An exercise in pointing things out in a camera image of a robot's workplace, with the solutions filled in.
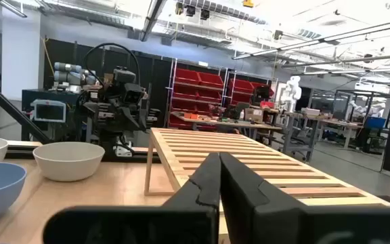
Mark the grey industrial robot arm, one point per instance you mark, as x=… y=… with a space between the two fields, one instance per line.
x=66 y=76

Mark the grey teach pendant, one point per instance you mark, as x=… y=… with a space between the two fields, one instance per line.
x=48 y=112

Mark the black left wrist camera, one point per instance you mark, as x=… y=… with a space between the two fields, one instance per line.
x=133 y=95

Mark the grey metal workbench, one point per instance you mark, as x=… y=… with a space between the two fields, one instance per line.
x=334 y=122

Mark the cluttered workbench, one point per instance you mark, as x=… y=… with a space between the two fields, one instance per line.
x=215 y=122

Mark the long ceiling light strip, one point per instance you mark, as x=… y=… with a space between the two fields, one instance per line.
x=300 y=44

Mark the red bin storage rack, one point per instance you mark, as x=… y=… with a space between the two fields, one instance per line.
x=240 y=86
x=198 y=79

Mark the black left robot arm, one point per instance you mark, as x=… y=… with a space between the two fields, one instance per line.
x=112 y=139

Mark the black partition wall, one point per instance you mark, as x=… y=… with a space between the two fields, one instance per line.
x=157 y=88

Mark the cardboard box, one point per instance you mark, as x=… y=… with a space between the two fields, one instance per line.
x=254 y=115

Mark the white humanoid robot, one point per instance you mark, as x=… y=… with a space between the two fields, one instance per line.
x=293 y=89

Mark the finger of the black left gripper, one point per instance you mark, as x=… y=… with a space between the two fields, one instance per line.
x=144 y=115
x=131 y=120

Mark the blue storage bin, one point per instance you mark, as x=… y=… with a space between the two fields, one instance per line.
x=374 y=122

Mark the wooden slatted shelf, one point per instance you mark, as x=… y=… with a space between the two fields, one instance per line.
x=215 y=142

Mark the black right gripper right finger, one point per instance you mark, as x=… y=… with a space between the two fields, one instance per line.
x=266 y=220

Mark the black equipment cabinet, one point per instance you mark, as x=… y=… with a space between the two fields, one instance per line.
x=63 y=132

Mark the beige grey bowl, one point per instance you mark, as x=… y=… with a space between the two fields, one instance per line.
x=68 y=166

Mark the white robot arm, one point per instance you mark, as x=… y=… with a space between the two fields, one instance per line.
x=378 y=108

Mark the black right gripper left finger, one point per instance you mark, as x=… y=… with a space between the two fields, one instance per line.
x=181 y=223

